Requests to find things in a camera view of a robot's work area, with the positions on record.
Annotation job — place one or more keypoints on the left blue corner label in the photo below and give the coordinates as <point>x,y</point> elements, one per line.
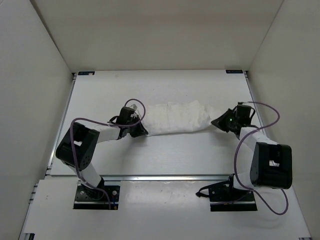
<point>86,73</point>

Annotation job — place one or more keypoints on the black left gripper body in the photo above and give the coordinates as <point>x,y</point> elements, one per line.
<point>135,120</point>

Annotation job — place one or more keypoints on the blue corner label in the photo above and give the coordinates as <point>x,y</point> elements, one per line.
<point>234,71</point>
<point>86,73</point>

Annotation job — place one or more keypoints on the aluminium table front rail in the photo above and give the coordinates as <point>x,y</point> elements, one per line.
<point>166,178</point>

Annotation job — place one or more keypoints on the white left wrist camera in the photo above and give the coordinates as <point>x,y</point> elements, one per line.
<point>134,107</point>

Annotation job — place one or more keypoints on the aluminium left side rail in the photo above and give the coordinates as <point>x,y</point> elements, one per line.
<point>61,123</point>

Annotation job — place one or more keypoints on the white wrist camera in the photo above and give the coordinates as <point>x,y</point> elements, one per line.
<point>242,103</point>
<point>134,107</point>

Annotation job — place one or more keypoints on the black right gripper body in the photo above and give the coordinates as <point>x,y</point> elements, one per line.
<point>235,121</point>

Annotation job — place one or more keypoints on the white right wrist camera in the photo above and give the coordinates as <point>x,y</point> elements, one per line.
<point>242,103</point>

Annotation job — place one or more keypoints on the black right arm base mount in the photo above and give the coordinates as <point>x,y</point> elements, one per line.
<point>224,197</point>

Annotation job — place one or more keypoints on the aluminium right side rail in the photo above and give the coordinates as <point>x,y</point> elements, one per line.
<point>257,120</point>

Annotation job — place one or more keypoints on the right blue corner label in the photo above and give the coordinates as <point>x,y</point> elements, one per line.
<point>234,71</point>

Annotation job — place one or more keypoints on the white pleated skirt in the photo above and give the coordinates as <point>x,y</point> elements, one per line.
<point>178,118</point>

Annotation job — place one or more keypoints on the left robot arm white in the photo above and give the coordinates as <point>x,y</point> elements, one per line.
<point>78,145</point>

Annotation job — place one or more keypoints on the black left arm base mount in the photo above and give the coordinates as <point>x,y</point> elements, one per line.
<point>91,199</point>

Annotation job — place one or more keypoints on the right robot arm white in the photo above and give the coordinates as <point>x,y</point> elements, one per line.
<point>271,164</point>

